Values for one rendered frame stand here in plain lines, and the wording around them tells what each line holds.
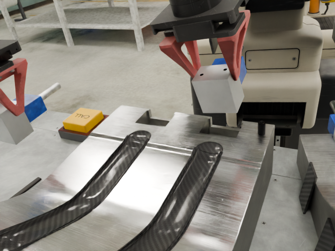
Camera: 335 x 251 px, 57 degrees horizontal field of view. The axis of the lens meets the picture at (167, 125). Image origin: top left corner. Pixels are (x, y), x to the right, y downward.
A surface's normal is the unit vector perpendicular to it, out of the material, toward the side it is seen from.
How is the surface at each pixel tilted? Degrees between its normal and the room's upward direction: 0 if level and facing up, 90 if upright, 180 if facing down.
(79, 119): 0
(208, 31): 99
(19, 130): 89
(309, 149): 0
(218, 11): 12
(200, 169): 3
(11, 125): 89
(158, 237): 19
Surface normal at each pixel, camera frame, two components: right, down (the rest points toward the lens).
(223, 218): -0.15, -0.81
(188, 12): -0.37, 0.66
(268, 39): -0.25, -0.43
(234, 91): 0.84, 0.02
